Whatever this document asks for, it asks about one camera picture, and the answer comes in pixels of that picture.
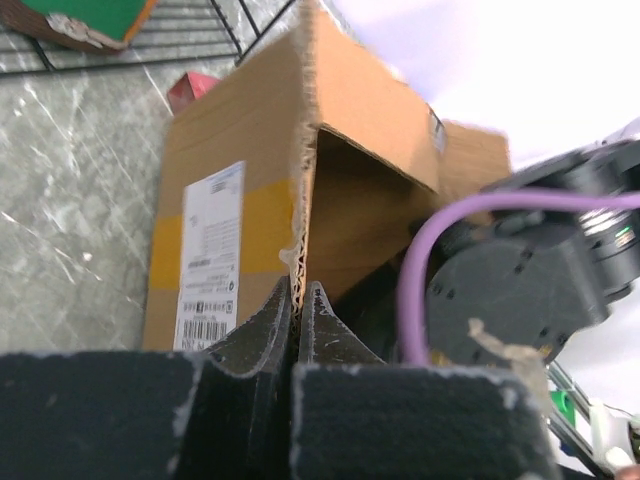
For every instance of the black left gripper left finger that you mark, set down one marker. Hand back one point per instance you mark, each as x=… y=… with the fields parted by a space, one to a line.
x=236 y=422

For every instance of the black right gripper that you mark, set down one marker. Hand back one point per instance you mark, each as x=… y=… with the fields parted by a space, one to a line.
x=536 y=257

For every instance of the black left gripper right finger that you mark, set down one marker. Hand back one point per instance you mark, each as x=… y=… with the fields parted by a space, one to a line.
x=324 y=338

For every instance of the brown cardboard express box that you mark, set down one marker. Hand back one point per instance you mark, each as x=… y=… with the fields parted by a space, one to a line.
x=308 y=161

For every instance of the red small packet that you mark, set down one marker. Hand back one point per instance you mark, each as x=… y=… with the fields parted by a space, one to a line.
x=187 y=89

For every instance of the green lid jar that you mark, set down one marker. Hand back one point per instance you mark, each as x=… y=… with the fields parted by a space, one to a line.
x=104 y=27

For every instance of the aluminium rail frame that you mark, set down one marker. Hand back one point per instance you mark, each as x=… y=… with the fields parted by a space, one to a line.
x=604 y=439

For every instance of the black wire basket rack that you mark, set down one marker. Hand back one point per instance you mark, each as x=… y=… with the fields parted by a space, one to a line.
x=176 y=32

